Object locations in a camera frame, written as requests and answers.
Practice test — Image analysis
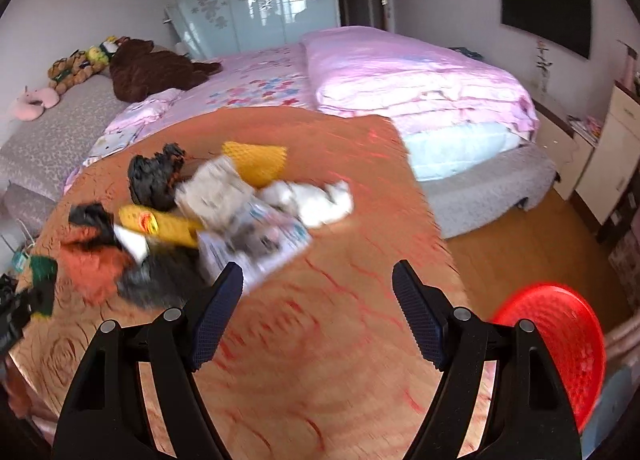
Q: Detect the black wall television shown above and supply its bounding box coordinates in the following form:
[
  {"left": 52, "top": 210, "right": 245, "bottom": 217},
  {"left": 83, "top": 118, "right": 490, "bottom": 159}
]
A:
[{"left": 501, "top": 0, "right": 592, "bottom": 60}]

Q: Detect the orange rose tablecloth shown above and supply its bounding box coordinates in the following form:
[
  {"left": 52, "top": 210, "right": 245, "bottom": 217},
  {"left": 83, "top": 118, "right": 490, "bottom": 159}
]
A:
[{"left": 35, "top": 107, "right": 469, "bottom": 459}]

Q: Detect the pink pillow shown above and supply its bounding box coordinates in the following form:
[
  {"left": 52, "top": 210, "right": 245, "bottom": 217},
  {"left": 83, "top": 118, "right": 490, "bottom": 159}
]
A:
[{"left": 85, "top": 88, "right": 182, "bottom": 165}]

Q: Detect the black crumpled bag near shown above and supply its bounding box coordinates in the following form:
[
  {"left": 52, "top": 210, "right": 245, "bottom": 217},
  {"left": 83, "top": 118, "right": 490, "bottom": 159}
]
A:
[{"left": 61, "top": 202, "right": 207, "bottom": 309}]

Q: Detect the brown teddy bear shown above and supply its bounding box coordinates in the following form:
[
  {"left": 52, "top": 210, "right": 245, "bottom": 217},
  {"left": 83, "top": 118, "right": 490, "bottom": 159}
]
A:
[{"left": 108, "top": 39, "right": 222, "bottom": 103}]

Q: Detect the white bedside table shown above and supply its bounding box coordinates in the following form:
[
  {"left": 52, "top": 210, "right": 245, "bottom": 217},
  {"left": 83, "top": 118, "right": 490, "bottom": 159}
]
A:
[{"left": 532, "top": 95, "right": 594, "bottom": 200}]

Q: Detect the white tall cabinet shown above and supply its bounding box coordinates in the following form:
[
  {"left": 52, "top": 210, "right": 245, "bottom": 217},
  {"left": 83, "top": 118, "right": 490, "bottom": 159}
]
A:
[{"left": 575, "top": 81, "right": 640, "bottom": 225}]

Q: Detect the yellow plush toys pile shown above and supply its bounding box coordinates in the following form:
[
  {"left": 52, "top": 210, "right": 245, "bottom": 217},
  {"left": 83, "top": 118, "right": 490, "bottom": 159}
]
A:
[{"left": 47, "top": 36, "right": 122, "bottom": 95}]

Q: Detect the red plastic mesh basket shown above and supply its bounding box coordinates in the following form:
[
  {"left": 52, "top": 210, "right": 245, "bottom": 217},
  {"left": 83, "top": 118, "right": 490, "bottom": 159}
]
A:
[{"left": 491, "top": 283, "right": 605, "bottom": 431}]

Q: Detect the pink folded quilt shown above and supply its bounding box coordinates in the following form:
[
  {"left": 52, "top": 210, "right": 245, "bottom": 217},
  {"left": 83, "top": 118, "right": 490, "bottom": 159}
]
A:
[{"left": 300, "top": 26, "right": 538, "bottom": 139}]

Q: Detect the rose in glass vase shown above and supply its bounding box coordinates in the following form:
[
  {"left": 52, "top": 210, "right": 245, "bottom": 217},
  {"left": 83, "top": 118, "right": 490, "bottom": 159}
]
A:
[{"left": 536, "top": 40, "right": 553, "bottom": 94}]

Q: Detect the pink plush toy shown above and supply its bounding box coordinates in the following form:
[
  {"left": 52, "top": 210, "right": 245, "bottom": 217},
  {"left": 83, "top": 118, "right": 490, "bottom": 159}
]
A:
[{"left": 9, "top": 88, "right": 60, "bottom": 121}]

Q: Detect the white tissue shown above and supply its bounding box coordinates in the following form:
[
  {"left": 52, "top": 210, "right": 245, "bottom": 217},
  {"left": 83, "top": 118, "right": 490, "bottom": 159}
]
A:
[{"left": 257, "top": 181, "right": 354, "bottom": 228}]

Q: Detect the yellow foam net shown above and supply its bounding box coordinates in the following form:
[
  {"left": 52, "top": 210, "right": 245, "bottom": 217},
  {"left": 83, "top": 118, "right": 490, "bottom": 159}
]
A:
[
  {"left": 221, "top": 141, "right": 288, "bottom": 188},
  {"left": 117, "top": 205, "right": 205, "bottom": 248}
]

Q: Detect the black crumpled plastic bag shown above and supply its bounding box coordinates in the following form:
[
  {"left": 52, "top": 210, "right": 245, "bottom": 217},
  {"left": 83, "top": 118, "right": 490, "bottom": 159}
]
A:
[{"left": 127, "top": 143, "right": 186, "bottom": 212}]

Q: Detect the orange crumpled wrapper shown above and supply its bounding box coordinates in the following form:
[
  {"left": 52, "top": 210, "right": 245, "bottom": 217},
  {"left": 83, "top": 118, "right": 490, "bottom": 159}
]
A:
[{"left": 58, "top": 227, "right": 134, "bottom": 305}]

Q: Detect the grey crumpled paper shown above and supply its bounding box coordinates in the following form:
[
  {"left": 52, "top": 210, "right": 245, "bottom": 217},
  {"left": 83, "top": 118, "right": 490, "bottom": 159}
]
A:
[{"left": 175, "top": 156, "right": 255, "bottom": 232}]

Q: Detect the pink thermos bottle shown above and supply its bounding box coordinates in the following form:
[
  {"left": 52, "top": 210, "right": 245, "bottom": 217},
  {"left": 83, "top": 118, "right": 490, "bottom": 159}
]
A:
[{"left": 620, "top": 40, "right": 638, "bottom": 90}]

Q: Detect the yellow foam net far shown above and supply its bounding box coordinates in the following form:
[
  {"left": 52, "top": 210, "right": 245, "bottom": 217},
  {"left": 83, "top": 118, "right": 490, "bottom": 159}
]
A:
[{"left": 221, "top": 141, "right": 288, "bottom": 188}]

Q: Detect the yellow foam net near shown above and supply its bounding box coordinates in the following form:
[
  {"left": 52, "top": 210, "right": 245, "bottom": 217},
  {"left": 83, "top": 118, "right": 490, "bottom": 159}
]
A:
[{"left": 117, "top": 205, "right": 205, "bottom": 248}]

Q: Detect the bed with floral sheet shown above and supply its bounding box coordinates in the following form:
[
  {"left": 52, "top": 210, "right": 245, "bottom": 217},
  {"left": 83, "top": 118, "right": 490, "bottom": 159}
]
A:
[{"left": 1, "top": 41, "right": 556, "bottom": 238}]

